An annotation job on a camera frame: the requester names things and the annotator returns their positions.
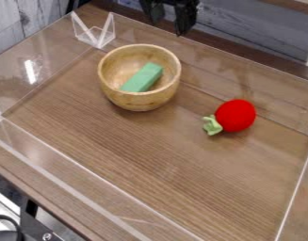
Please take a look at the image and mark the red plush tomato green stem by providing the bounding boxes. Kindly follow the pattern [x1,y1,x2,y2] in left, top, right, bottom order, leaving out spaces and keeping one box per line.
[203,99,256,136]

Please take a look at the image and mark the black table leg bracket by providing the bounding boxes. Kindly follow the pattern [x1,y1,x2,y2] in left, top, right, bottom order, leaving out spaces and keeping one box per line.
[20,199,64,241]

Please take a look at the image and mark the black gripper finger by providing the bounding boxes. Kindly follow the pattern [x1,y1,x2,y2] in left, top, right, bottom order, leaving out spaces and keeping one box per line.
[140,0,166,24]
[174,0,200,36]

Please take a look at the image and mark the clear acrylic tray walls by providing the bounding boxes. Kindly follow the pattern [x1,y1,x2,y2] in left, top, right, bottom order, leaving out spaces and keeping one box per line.
[0,14,308,241]

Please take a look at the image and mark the black cable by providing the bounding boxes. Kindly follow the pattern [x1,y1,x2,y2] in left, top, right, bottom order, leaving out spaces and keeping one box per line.
[0,214,25,241]

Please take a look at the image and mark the light wooden bowl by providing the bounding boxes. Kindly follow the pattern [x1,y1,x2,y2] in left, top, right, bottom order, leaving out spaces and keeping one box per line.
[97,43,182,112]

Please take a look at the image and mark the clear acrylic corner bracket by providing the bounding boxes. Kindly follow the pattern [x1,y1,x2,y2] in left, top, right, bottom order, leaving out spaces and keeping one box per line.
[71,12,116,49]

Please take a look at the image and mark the green rectangular block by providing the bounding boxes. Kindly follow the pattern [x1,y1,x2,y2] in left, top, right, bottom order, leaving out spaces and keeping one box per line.
[120,62,163,92]

